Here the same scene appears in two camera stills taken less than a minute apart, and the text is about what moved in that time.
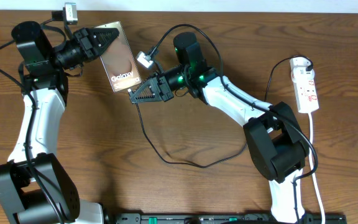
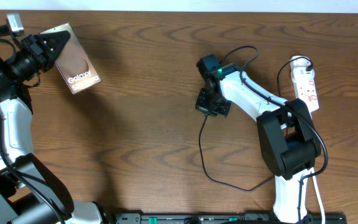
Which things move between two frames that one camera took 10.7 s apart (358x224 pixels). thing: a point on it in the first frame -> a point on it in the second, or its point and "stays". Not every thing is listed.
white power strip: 304,84 stays
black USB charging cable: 309,66 -> 309,68
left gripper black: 87,40 -> 33,45
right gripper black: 161,90 -> 200,105
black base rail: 217,218 stays
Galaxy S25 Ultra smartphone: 118,61 -> 73,63
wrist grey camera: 71,13 -> 15,23
